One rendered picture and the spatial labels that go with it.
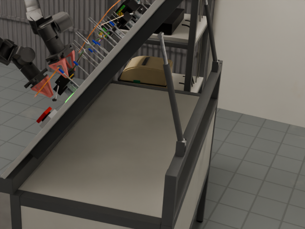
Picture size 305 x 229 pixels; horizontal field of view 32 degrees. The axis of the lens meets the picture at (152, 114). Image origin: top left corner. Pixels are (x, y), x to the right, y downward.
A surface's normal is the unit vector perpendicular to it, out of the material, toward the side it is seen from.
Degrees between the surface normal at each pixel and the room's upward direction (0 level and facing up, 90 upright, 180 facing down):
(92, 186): 0
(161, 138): 0
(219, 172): 0
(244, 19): 90
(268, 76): 90
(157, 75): 90
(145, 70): 90
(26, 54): 59
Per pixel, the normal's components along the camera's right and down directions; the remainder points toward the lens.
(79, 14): -0.40, 0.37
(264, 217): 0.06, -0.90
